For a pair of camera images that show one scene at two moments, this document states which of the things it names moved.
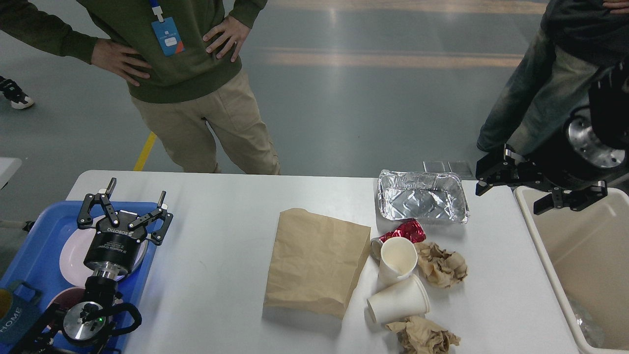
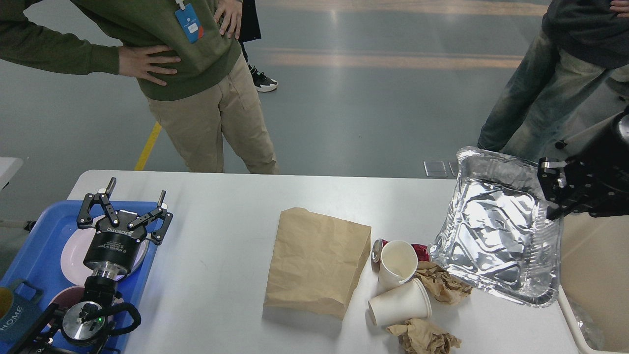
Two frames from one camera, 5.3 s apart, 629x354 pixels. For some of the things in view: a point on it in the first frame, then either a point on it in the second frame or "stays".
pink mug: [67, 297] stays
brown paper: [416, 335] stays
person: [18, 99] to [250, 31]
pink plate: [73, 250] stays
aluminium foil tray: [421, 195] to [496, 235]
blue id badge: [168, 37] to [193, 29]
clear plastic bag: [591, 328] stays
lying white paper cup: [408, 299] stays
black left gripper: [112, 250] stays
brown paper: [439, 266] to [444, 287]
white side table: [8, 166] stays
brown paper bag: [314, 261] stays
